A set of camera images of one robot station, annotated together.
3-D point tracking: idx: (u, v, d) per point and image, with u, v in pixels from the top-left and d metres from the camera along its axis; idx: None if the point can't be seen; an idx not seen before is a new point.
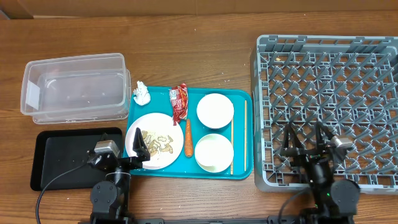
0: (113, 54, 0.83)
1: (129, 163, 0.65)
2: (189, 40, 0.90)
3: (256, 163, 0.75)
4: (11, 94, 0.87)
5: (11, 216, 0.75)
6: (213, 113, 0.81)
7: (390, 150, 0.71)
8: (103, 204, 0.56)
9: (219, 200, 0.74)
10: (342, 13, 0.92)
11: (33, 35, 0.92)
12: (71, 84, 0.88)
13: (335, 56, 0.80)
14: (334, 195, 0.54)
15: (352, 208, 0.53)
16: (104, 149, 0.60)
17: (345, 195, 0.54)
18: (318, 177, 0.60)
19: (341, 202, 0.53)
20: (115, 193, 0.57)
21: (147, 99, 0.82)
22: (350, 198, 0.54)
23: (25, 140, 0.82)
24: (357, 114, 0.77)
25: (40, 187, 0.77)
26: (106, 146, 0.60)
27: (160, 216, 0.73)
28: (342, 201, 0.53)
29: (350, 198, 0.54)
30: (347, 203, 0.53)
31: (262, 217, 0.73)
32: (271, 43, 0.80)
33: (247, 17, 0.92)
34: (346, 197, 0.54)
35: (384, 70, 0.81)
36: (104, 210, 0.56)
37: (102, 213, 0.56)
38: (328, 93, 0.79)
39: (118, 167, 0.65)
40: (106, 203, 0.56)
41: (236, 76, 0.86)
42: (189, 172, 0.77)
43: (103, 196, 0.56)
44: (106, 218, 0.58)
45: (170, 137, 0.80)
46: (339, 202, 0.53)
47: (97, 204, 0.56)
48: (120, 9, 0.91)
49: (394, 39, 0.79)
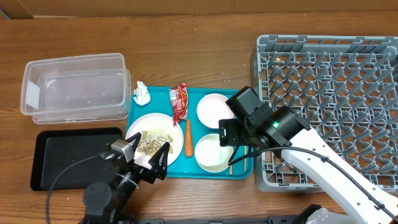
0: (112, 54, 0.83)
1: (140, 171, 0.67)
2: (188, 40, 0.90)
3: (256, 163, 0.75)
4: (11, 94, 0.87)
5: (11, 216, 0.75)
6: (213, 114, 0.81)
7: (390, 150, 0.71)
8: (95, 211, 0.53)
9: (218, 200, 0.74)
10: (341, 13, 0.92)
11: (33, 35, 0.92)
12: (71, 84, 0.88)
13: (335, 57, 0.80)
14: (239, 101, 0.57)
15: (252, 101, 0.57)
16: (118, 148, 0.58)
17: (248, 101, 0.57)
18: (247, 117, 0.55)
19: (247, 103, 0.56)
20: (110, 195, 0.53)
21: (147, 99, 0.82)
22: (255, 104, 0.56)
23: (25, 140, 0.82)
24: (357, 114, 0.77)
25: (40, 187, 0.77)
26: (120, 147, 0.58)
27: (160, 216, 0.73)
28: (248, 102, 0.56)
29: (255, 100, 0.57)
30: (250, 106, 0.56)
31: (262, 217, 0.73)
32: (271, 43, 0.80)
33: (247, 17, 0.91)
34: (250, 101, 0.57)
35: (384, 70, 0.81)
36: (97, 212, 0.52)
37: (94, 216, 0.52)
38: (328, 93, 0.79)
39: (127, 172, 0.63)
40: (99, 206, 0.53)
41: (236, 76, 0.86)
42: (189, 172, 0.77)
43: (97, 197, 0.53)
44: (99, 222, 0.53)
45: (170, 137, 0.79)
46: (246, 103, 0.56)
47: (91, 205, 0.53)
48: (120, 9, 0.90)
49: (393, 39, 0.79)
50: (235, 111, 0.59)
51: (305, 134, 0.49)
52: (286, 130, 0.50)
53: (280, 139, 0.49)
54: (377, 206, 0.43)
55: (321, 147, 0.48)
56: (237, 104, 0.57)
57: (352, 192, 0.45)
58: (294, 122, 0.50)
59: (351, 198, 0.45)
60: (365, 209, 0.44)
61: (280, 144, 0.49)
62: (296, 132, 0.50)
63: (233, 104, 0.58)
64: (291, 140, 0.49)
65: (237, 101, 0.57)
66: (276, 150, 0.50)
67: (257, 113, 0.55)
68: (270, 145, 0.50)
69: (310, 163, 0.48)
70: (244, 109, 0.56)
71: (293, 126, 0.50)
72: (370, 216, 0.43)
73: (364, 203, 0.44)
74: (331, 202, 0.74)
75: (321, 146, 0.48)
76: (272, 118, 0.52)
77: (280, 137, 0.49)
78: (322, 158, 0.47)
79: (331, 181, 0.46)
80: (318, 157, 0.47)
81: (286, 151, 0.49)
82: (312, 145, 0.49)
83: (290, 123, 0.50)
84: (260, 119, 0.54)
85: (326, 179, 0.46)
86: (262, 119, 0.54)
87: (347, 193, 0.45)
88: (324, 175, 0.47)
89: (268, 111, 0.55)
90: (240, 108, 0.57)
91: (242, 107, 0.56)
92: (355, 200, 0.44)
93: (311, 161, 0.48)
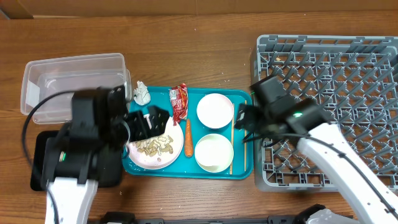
0: (112, 54, 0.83)
1: (134, 120, 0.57)
2: (189, 40, 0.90)
3: (256, 164, 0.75)
4: (11, 94, 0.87)
5: (11, 216, 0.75)
6: (214, 114, 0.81)
7: (390, 150, 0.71)
8: (82, 107, 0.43)
9: (218, 200, 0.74)
10: (341, 12, 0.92)
11: (33, 35, 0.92)
12: (71, 84, 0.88)
13: (335, 56, 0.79)
14: (261, 86, 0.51)
15: (275, 88, 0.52)
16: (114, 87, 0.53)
17: (272, 87, 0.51)
18: (269, 102, 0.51)
19: (271, 90, 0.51)
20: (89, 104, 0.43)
21: (147, 98, 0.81)
22: (278, 92, 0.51)
23: (25, 141, 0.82)
24: (357, 114, 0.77)
25: (40, 187, 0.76)
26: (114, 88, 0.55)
27: (160, 216, 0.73)
28: (272, 90, 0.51)
29: (279, 88, 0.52)
30: (273, 93, 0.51)
31: (262, 217, 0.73)
32: (271, 43, 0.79)
33: (247, 17, 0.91)
34: (273, 89, 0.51)
35: (384, 70, 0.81)
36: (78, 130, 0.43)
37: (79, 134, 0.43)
38: (328, 93, 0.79)
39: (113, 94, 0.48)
40: (89, 119, 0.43)
41: (236, 76, 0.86)
42: (189, 172, 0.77)
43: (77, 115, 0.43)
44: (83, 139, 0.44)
45: (170, 137, 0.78)
46: (269, 90, 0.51)
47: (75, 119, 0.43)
48: (120, 9, 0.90)
49: (394, 39, 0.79)
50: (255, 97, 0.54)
51: (325, 127, 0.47)
52: (307, 122, 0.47)
53: (300, 130, 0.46)
54: (387, 210, 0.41)
55: (341, 144, 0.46)
56: (261, 89, 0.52)
57: (365, 191, 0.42)
58: (316, 114, 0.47)
59: (362, 197, 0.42)
60: (374, 210, 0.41)
61: (300, 135, 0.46)
62: (316, 124, 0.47)
63: (254, 89, 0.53)
64: (311, 132, 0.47)
65: (260, 86, 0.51)
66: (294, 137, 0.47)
67: (280, 101, 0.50)
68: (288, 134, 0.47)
69: (326, 155, 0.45)
70: (266, 97, 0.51)
71: (315, 118, 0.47)
72: (377, 218, 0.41)
73: (375, 205, 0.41)
74: (331, 202, 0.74)
75: (341, 142, 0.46)
76: (293, 108, 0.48)
77: (300, 127, 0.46)
78: (339, 154, 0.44)
79: (342, 176, 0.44)
80: (335, 151, 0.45)
81: (303, 140, 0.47)
82: (331, 139, 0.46)
83: (313, 114, 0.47)
84: (283, 107, 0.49)
85: (338, 173, 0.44)
86: (285, 107, 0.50)
87: (358, 191, 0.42)
88: (337, 169, 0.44)
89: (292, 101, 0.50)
90: (262, 94, 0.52)
91: (263, 94, 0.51)
92: (365, 199, 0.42)
93: (328, 154, 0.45)
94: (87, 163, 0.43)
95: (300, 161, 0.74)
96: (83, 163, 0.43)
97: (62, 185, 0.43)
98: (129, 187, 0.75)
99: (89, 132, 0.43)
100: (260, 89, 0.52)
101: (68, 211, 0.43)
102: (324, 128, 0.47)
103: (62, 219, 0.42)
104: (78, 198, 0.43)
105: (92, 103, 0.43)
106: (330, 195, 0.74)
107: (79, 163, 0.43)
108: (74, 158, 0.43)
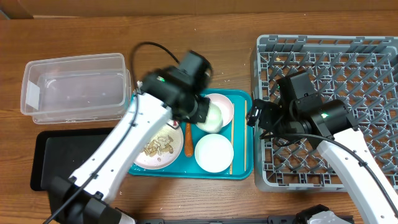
0: (112, 54, 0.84)
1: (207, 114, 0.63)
2: (189, 40, 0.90)
3: (256, 163, 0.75)
4: (10, 94, 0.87)
5: (11, 216, 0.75)
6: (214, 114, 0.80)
7: (390, 150, 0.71)
8: (191, 61, 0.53)
9: (218, 200, 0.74)
10: (342, 12, 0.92)
11: (33, 35, 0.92)
12: (71, 84, 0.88)
13: (335, 57, 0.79)
14: (291, 81, 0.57)
15: (303, 86, 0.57)
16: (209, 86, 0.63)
17: (300, 83, 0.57)
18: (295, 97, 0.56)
19: (299, 87, 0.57)
20: (196, 60, 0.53)
21: None
22: (305, 89, 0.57)
23: (25, 141, 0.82)
24: (357, 114, 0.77)
25: (40, 188, 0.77)
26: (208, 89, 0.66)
27: (160, 216, 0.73)
28: (300, 86, 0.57)
29: (308, 86, 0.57)
30: (300, 89, 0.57)
31: (262, 217, 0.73)
32: (271, 43, 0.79)
33: (247, 17, 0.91)
34: (302, 86, 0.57)
35: (384, 70, 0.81)
36: (178, 71, 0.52)
37: (176, 74, 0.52)
38: (328, 93, 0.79)
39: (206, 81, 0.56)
40: (191, 68, 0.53)
41: (235, 76, 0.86)
42: (189, 172, 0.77)
43: (186, 65, 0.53)
44: (177, 79, 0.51)
45: (170, 137, 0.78)
46: (297, 86, 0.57)
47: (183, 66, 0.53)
48: (120, 9, 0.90)
49: (394, 39, 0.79)
50: (283, 89, 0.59)
51: (350, 134, 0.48)
52: (333, 123, 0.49)
53: (324, 131, 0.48)
54: None
55: (363, 152, 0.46)
56: (290, 84, 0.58)
57: (380, 203, 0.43)
58: (342, 117, 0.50)
59: (376, 208, 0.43)
60: None
61: (322, 134, 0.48)
62: (341, 129, 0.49)
63: (285, 83, 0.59)
64: (336, 135, 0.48)
65: (286, 82, 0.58)
66: (315, 139, 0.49)
67: (306, 100, 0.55)
68: (311, 132, 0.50)
69: (346, 162, 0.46)
70: (293, 91, 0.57)
71: (340, 122, 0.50)
72: None
73: (388, 218, 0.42)
74: (331, 203, 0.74)
75: (363, 151, 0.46)
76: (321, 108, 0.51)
77: (325, 129, 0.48)
78: (360, 163, 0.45)
79: (360, 185, 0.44)
80: (357, 159, 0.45)
81: (326, 144, 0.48)
82: (354, 147, 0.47)
83: (339, 117, 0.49)
84: (307, 106, 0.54)
85: (356, 182, 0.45)
86: (311, 106, 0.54)
87: (373, 203, 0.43)
88: (356, 178, 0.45)
89: (318, 101, 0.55)
90: (290, 89, 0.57)
91: (292, 88, 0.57)
92: (380, 211, 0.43)
93: (348, 162, 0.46)
94: (175, 93, 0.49)
95: (300, 161, 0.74)
96: (175, 88, 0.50)
97: (150, 99, 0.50)
98: (129, 187, 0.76)
99: (184, 77, 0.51)
100: (286, 84, 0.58)
101: (143, 122, 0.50)
102: (349, 134, 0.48)
103: (137, 124, 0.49)
104: (157, 115, 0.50)
105: (199, 61, 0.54)
106: (330, 194, 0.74)
107: (173, 86, 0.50)
108: (171, 81, 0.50)
